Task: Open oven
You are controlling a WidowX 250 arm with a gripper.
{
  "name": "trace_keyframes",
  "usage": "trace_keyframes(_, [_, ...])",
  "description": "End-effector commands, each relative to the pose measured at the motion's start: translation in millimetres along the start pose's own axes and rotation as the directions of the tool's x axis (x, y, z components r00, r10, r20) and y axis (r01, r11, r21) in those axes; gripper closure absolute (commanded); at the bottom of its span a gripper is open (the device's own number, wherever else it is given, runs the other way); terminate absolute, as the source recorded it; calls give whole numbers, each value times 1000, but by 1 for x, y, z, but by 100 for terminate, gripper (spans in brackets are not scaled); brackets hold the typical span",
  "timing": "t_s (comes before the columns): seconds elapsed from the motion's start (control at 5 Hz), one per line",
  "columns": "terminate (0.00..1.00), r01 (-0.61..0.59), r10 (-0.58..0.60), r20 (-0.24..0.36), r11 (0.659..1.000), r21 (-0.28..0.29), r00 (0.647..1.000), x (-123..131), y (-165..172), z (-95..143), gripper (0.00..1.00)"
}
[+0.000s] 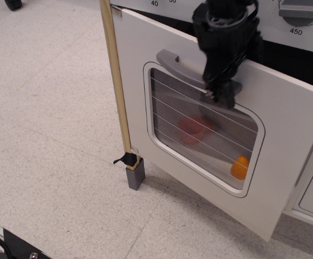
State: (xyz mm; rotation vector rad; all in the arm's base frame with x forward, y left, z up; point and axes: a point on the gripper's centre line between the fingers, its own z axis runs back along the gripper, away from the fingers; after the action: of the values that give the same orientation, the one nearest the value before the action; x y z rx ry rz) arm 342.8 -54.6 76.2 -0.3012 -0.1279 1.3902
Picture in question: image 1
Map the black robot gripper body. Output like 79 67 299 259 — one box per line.
192 5 260 83

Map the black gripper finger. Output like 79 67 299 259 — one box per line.
247 31 264 63
206 80 235 109

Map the grey oven door handle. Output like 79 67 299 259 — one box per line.
155 49 243 97

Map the white toy oven door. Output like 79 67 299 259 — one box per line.
113 9 313 240

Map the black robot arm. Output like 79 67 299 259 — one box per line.
192 1 264 108

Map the red toy cup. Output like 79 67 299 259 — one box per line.
177 115 215 145

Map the grey temperature dial knob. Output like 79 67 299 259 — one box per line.
278 0 313 27

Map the white toy kitchen cabinet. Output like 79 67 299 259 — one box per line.
109 0 313 232

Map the black tape piece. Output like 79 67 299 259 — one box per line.
113 152 137 167

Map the black caster wheel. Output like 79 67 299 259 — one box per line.
5 0 22 11

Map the metal door hinge bracket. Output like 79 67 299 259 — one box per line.
111 5 122 17

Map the light wooden side post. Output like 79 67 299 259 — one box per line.
99 0 142 172

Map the black metal base plate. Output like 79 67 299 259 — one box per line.
3 228 51 259

